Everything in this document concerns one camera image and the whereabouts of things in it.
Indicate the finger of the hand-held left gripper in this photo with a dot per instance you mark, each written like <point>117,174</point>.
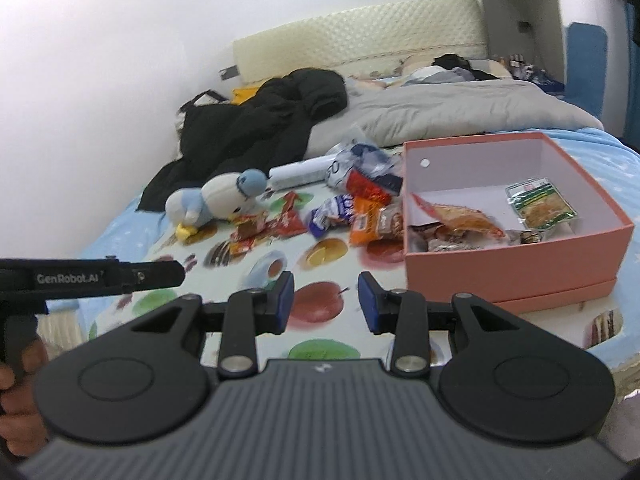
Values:
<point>157,274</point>

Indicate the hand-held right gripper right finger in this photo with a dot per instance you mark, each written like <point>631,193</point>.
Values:
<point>367,302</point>

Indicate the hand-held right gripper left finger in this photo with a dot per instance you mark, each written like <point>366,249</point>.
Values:
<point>286,300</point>

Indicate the dark red snack packet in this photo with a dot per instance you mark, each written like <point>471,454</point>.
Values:
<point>287,222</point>

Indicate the blue white snack packet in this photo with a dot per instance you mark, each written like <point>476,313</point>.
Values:
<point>330,212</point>

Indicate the triangular clear snack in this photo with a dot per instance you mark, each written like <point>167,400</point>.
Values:
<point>450,246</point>

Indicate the red white snack packet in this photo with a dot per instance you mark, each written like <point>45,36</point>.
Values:
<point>365,186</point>

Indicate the red label orange snack packet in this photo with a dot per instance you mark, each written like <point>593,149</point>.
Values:
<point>465,220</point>

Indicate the pink cardboard box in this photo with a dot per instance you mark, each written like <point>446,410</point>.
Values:
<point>500,275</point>

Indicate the small clear snack wrapper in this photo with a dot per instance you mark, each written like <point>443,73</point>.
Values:
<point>527,236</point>

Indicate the green label snack packet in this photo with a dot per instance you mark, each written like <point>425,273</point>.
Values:
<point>542,202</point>

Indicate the person's left hand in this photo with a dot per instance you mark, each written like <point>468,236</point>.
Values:
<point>22,425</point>

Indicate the fruit printed mat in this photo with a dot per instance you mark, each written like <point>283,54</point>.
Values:
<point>320,275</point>

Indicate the red label sausage packet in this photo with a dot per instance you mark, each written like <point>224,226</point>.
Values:
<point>247,232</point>

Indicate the blue white plush penguin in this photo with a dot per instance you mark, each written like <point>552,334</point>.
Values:
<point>215,195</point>

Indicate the white cylindrical can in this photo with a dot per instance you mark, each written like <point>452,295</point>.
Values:
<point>300,172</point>

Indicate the clear blue-printed plastic bag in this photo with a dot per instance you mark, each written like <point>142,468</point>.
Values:
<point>370,160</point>

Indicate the black white bag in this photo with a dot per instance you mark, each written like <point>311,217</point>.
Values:
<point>200,102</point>

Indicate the black puffer jacket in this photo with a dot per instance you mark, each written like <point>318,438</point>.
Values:
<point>260,120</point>

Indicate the yellow cloth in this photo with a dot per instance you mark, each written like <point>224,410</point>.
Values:
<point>246,95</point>

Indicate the grey quilt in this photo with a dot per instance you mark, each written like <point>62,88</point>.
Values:
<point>450,110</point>

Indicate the pile of clothes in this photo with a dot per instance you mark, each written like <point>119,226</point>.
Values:
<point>450,62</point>

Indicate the cream padded headboard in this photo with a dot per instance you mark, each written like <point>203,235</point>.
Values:
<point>360,35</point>

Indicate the group of small bottles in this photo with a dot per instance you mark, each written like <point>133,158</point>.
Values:
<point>517,62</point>

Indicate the blue chair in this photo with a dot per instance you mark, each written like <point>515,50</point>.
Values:
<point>587,70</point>

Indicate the white wardrobe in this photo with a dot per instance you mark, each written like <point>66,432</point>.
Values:
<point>515,0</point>

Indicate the grey wall socket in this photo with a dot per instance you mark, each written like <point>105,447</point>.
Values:
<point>230,73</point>

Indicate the black wall socket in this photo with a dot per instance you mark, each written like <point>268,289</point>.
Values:
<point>524,25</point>

